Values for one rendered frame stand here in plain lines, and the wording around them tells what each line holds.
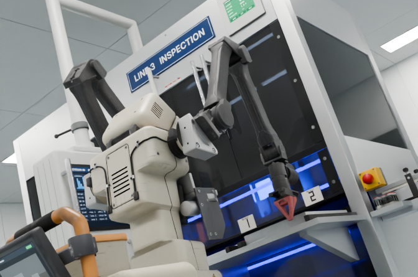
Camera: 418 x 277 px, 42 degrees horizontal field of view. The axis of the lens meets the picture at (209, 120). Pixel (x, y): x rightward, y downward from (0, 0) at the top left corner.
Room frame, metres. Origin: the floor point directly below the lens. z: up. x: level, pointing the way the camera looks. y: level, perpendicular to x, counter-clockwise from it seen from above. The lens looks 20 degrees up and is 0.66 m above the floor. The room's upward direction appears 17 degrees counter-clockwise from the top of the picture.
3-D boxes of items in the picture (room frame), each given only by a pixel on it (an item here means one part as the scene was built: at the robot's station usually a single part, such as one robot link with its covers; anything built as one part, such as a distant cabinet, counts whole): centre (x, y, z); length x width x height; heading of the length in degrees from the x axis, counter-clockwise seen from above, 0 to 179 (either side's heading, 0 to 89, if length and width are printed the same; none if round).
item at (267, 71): (2.28, -0.25, 1.50); 0.43 x 0.01 x 0.59; 57
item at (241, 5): (2.22, -0.30, 1.96); 0.21 x 0.01 x 0.21; 57
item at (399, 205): (2.13, -0.57, 0.87); 0.14 x 0.13 x 0.02; 147
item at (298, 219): (2.05, -0.20, 0.90); 0.34 x 0.26 x 0.04; 147
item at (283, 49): (2.16, -0.40, 1.40); 0.05 x 0.01 x 0.80; 57
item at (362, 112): (2.53, -0.73, 1.50); 0.85 x 0.01 x 0.59; 147
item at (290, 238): (2.18, -0.08, 0.87); 0.70 x 0.48 x 0.02; 57
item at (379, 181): (2.11, -0.53, 0.99); 0.08 x 0.07 x 0.07; 147
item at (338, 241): (2.03, -0.28, 0.79); 0.34 x 0.03 x 0.13; 147
